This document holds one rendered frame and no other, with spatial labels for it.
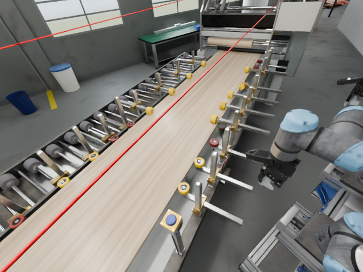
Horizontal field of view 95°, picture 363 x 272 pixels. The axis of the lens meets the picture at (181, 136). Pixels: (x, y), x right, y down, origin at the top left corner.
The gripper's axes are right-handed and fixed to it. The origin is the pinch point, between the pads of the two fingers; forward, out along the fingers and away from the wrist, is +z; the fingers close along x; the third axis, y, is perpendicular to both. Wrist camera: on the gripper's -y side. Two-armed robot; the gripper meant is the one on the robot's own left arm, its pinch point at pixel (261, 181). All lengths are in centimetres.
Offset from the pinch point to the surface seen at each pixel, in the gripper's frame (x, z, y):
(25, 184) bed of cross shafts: -118, 60, -138
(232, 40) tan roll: 217, 23, -199
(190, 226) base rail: -23, 62, -21
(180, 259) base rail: -40, 62, -11
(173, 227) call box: -37.7, 9.6, -11.2
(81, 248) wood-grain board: -81, 42, -44
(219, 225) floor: 14, 132, -22
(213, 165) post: 8.5, 31.2, -33.4
